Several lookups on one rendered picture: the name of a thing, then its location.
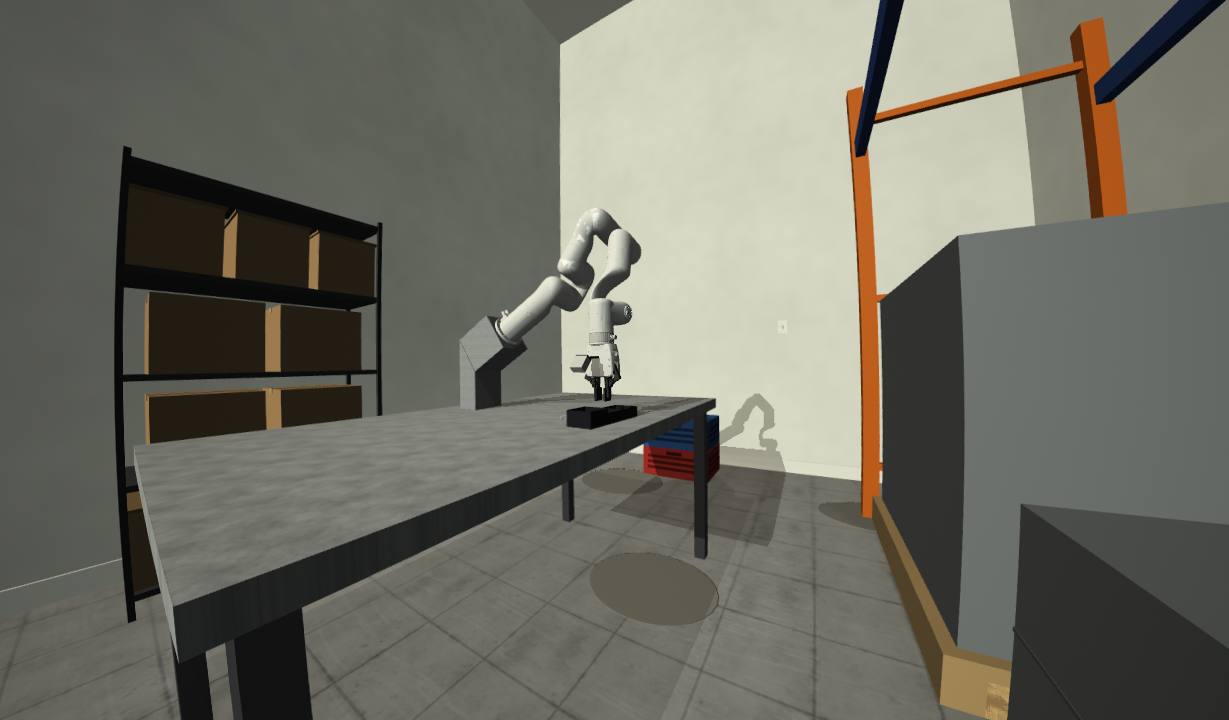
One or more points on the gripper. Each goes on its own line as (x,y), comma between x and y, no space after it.
(604,366)

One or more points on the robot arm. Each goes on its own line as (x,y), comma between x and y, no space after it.
(574,266)

